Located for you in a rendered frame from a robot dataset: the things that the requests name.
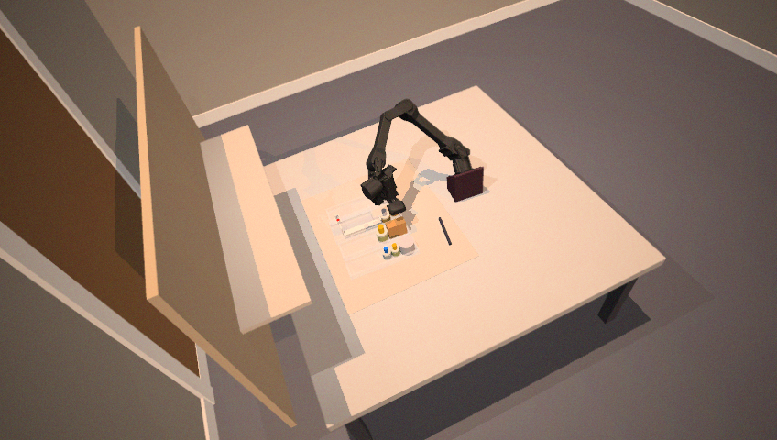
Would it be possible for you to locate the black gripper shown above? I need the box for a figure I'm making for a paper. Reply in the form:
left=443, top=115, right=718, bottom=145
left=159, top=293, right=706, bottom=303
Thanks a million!
left=382, top=183, right=406, bottom=215

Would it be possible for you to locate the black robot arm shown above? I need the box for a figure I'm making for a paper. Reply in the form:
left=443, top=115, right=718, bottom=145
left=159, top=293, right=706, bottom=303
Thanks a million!
left=360, top=99, right=475, bottom=206

